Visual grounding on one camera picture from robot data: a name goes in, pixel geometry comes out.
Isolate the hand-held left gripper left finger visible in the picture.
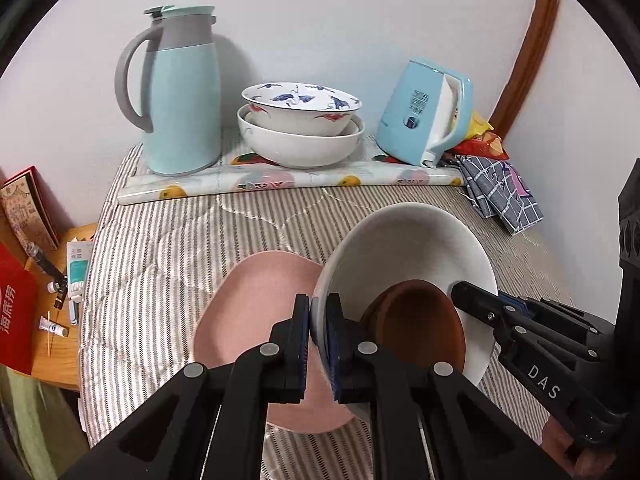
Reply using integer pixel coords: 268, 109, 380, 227
57, 294, 312, 480

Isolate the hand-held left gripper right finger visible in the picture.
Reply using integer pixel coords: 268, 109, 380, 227
325, 292, 573, 480

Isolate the grey checked cloth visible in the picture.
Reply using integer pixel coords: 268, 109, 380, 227
442, 154, 545, 236

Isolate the light blue electric kettle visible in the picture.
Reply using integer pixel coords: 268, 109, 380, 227
376, 58, 474, 167

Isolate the wooden door frame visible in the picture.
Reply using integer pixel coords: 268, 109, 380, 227
487, 0, 562, 146

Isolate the white bowl with grey swirls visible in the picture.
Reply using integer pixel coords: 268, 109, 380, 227
236, 104, 366, 170

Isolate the fruit-print rolled table mat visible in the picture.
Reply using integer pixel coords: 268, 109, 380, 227
119, 127, 463, 206

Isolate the pink plate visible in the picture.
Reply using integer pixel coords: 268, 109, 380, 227
192, 250, 371, 435

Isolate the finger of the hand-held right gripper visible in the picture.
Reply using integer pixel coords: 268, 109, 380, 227
497, 294, 616, 346
450, 281, 531, 356

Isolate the large white bowl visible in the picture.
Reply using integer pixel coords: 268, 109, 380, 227
310, 202, 499, 423

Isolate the white and teal toothpaste tube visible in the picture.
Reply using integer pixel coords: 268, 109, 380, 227
66, 241, 95, 303

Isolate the light blue thermos jug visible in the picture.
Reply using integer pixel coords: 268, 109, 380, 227
115, 5, 222, 177

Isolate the grey striped quilt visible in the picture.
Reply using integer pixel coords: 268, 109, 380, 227
77, 142, 576, 480

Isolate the small brown wooden bowl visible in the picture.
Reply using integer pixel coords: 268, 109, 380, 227
361, 280, 467, 376

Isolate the wooden stool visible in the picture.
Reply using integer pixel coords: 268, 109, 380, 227
27, 222, 98, 392

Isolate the red chip bag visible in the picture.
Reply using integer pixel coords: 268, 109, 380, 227
452, 132, 510, 161

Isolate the blue and red patterned bowl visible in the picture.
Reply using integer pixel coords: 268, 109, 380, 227
241, 81, 363, 137

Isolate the pale green cloth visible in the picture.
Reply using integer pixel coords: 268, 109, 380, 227
0, 364, 93, 480

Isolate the yellow chip bag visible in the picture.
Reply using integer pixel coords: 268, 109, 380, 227
465, 109, 493, 141

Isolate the person's right hand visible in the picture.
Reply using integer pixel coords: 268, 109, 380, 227
542, 417, 621, 480

